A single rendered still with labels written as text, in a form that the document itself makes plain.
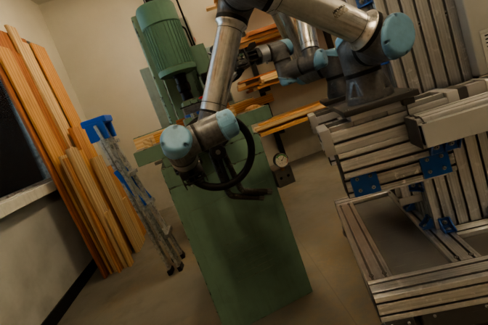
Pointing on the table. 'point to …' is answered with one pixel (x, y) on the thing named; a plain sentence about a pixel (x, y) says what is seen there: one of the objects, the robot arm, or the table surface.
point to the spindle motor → (165, 38)
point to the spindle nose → (183, 86)
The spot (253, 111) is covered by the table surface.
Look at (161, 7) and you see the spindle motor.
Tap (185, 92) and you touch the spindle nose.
